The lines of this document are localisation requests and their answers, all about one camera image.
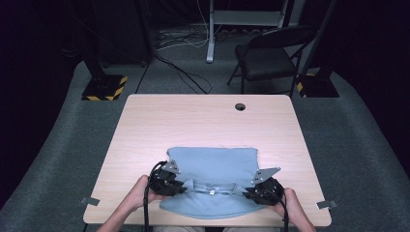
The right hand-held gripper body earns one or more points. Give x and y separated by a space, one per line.
269 193

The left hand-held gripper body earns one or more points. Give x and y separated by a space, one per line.
162 182

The person's left hand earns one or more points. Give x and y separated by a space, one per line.
143 193

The light blue printed t-shirt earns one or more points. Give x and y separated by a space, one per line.
212 167

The grey table edge bracket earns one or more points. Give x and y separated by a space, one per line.
327 204
90 201

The black folding chair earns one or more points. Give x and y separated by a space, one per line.
267 61

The person's right hand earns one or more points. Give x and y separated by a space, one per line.
290 206

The black stand with striped base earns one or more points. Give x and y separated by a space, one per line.
103 85
317 83

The dark cabinet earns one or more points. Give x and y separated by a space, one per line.
125 29

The white metal stand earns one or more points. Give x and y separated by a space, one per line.
211 35

